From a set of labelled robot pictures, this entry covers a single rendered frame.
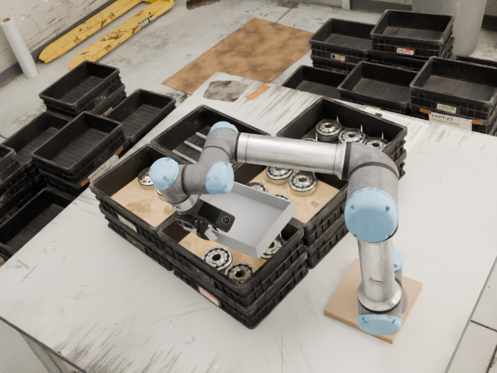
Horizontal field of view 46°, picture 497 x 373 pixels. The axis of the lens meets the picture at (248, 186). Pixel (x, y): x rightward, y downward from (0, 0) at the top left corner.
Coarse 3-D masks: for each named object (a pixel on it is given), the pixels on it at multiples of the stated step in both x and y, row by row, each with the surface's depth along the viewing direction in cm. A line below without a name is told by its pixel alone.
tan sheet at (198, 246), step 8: (192, 232) 204; (184, 240) 202; (192, 240) 201; (200, 240) 201; (192, 248) 199; (200, 248) 198; (208, 248) 198; (200, 256) 195; (240, 256) 193; (248, 256) 192; (256, 264) 189
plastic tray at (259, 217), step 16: (240, 192) 182; (256, 192) 178; (224, 208) 180; (240, 208) 178; (256, 208) 178; (272, 208) 176; (288, 208) 169; (240, 224) 173; (256, 224) 172; (272, 224) 171; (224, 240) 166; (240, 240) 169; (256, 240) 168; (272, 240) 167; (256, 256) 162
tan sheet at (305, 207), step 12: (252, 180) 219; (264, 180) 218; (276, 192) 212; (288, 192) 211; (324, 192) 208; (336, 192) 207; (300, 204) 206; (312, 204) 205; (324, 204) 204; (300, 216) 202; (312, 216) 201
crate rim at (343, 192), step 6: (240, 162) 212; (234, 168) 210; (342, 192) 193; (336, 198) 191; (330, 204) 190; (324, 210) 188; (318, 216) 187; (300, 222) 186; (306, 222) 186; (312, 222) 186; (306, 228) 185
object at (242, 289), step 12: (300, 228) 184; (168, 240) 189; (288, 240) 181; (180, 252) 187; (276, 252) 178; (204, 264) 179; (264, 264) 176; (216, 276) 177; (252, 276) 173; (240, 288) 171
